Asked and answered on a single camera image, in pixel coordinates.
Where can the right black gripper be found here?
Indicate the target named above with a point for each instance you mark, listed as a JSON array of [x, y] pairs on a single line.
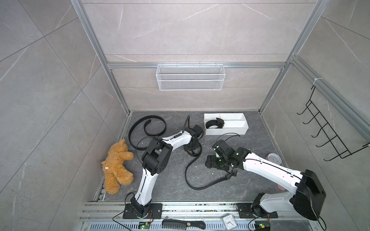
[[210, 160]]

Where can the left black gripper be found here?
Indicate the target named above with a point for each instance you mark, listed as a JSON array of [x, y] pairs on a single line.
[[188, 149]]

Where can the long black leather belt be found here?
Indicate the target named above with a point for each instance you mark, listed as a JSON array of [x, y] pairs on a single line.
[[217, 123]]

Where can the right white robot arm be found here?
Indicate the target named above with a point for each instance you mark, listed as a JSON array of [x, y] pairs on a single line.
[[304, 191]]

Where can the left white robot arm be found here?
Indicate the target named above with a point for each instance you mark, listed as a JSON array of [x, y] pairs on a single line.
[[156, 158]]

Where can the white divided storage box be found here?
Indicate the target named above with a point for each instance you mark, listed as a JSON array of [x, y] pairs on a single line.
[[234, 123]]

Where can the pink round container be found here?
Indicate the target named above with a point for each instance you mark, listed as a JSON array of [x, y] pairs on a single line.
[[274, 158]]

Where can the small white clock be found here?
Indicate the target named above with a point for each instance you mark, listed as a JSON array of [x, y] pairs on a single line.
[[229, 222]]

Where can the black comb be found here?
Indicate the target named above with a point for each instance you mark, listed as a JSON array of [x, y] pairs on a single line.
[[182, 224]]

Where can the brown teddy bear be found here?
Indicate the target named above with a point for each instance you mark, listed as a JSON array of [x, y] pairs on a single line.
[[113, 167]]

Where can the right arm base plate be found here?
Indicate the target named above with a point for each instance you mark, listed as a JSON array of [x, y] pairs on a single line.
[[249, 210]]

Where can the white wire mesh basket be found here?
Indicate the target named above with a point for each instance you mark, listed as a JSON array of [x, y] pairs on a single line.
[[190, 76]]

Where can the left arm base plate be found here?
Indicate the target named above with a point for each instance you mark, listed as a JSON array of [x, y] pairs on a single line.
[[143, 212]]

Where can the black wire hook rack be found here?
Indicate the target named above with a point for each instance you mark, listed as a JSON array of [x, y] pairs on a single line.
[[329, 132]]

